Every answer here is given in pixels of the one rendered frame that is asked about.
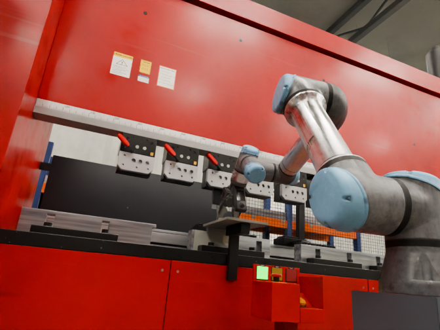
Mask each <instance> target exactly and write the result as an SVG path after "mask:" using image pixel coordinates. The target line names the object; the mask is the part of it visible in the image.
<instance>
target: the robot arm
mask: <svg viewBox="0 0 440 330"><path fill-rule="evenodd" d="M272 110H273V112H274V113H277V114H278V115H279V114H281V115H284V117H285V119H286V121H287V122H288V123H289V124H290V125H291V126H293V127H296V129H297V131H298V133H299V135H300V136H299V138H298V139H297V141H296V142H295V143H294V144H293V146H292V147H291V148H290V150H289V151H288V152H287V154H286V155H285V156H284V158H283V159H282V161H281V162H280V163H279V164H275V163H269V162H263V161H258V159H257V158H258V157H259V150H258V149H257V148H256V147H253V146H251V145H244V146H243V147H242V149H241V151H240V154H239V156H238V160H237V162H236V165H235V167H234V171H233V172H232V176H231V179H230V185H229V186H228V187H223V190H222V193H221V196H220V197H221V199H222V201H221V203H220V205H219V207H218V208H217V219H216V220H218V219H219V218H223V215H224V214H225V213H226V212H227V208H226V206H227V207H228V208H229V207H233V208H234V209H232V217H235V218H238V217H239V216H240V214H241V213H245V212H246V211H247V204H246V195H245V189H244V187H246V185H247V183H248V181H249V182H250V183H254V184H257V183H260V182H262V181H266V182H272V183H280V184H284V185H296V184H297V183H298V180H299V178H300V171H299V170H300V169H301V168H302V167H303V166H304V165H305V164H306V162H307V161H308V160H309V159H311V162H312V164H313V166H314V168H315V171H316V174H315V176H314V177H313V179H312V182H311V184H310V190H309V195H310V196H311V198H310V199H309V202H310V207H311V210H312V213H313V214H314V217H315V218H316V219H317V220H318V222H319V223H321V224H322V225H323V226H325V227H327V228H330V229H335V230H338V231H341V232H358V233H364V234H374V235H379V236H384V242H385V251H386V253H385V258H384V262H383V265H382V272H381V277H380V279H378V292H379V293H394V294H402V295H418V296H426V297H440V179H439V178H437V177H435V176H434V175H431V174H428V173H425V172H418V171H411V172H408V171H406V170H404V171H396V172H390V173H388V174H385V175H383V176H379V175H376V174H375V173H374V172H373V171H372V169H371V168H370V166H369V165H368V163H367V162H366V161H365V160H364V159H363V158H361V157H360V156H357V155H353V154H352V153H351V151H350V150H349V148H348V146H347V144H346V143H345V142H344V140H343V138H342V137H341V135H340V134H339V132H338V130H339V129H340V128H341V126H342V125H343V124H344V121H345V120H346V116H347V114H348V102H347V99H346V96H345V94H344V92H343V91H342V90H341V89H340V88H339V87H338V86H336V85H334V84H331V83H328V82H323V81H317V80H314V79H309V78H306V77H301V76H298V75H296V74H294V75H292V74H285V75H283V76H282V78H281V79H280V80H279V82H278V84H277V87H276V89H275V92H274V97H273V100H272Z"/></svg>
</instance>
